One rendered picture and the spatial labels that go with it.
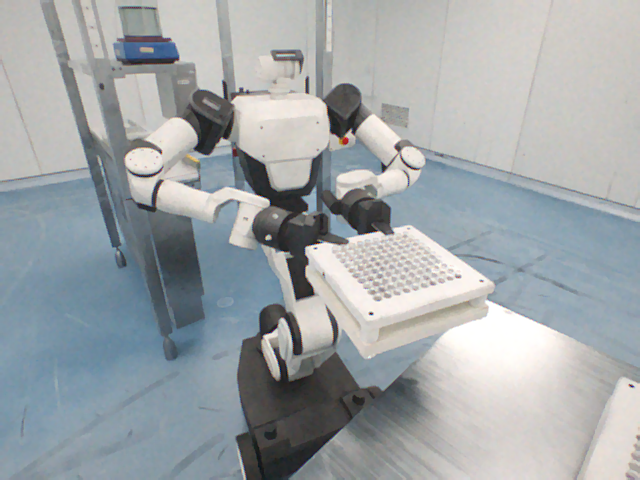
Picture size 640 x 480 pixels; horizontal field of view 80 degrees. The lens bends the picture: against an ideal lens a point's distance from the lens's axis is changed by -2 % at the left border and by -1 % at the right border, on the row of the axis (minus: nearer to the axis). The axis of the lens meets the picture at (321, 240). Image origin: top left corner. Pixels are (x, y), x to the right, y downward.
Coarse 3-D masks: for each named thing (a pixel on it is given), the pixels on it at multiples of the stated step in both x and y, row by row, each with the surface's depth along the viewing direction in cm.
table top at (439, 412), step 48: (480, 336) 79; (528, 336) 79; (432, 384) 68; (480, 384) 68; (528, 384) 68; (576, 384) 68; (384, 432) 60; (432, 432) 60; (480, 432) 60; (528, 432) 60; (576, 432) 60
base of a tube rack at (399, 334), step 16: (320, 288) 71; (336, 304) 66; (464, 304) 66; (352, 320) 62; (416, 320) 62; (432, 320) 62; (448, 320) 63; (464, 320) 64; (352, 336) 61; (384, 336) 59; (400, 336) 59; (416, 336) 61; (368, 352) 58
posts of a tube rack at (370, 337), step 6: (312, 264) 74; (312, 270) 75; (318, 270) 75; (474, 300) 65; (480, 300) 64; (474, 306) 65; (480, 306) 65; (372, 330) 56; (378, 330) 57; (360, 336) 59; (366, 336) 57; (372, 336) 57; (366, 342) 58; (372, 342) 58
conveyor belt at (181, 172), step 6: (126, 126) 257; (96, 132) 241; (180, 162) 182; (174, 168) 173; (180, 168) 173; (186, 168) 173; (192, 168) 173; (168, 174) 166; (174, 174) 166; (180, 174) 167; (186, 174) 168; (192, 174) 170; (198, 174) 171; (174, 180) 166; (180, 180) 167; (186, 180) 169; (192, 180) 171
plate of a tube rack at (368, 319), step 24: (360, 240) 77; (336, 264) 69; (456, 264) 69; (336, 288) 63; (360, 288) 62; (432, 288) 62; (456, 288) 62; (480, 288) 62; (360, 312) 57; (384, 312) 57; (408, 312) 57
